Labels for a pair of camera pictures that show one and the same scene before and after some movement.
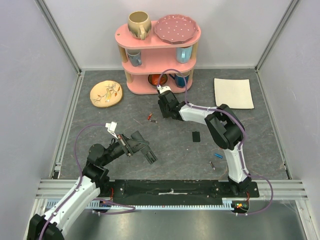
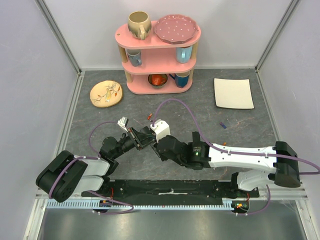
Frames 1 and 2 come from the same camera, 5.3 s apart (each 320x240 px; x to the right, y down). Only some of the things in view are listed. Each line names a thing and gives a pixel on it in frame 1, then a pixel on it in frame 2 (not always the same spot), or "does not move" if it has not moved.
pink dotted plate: [176, 28] does not move
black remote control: [137, 147] to [145, 135]
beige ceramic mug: [139, 24] does not move
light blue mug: [183, 55] does not move
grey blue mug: [134, 56] does not move
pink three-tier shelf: [152, 63] does not move
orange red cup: [155, 79] does not move
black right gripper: [164, 96] to [155, 146]
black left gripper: [126, 147] to [133, 135]
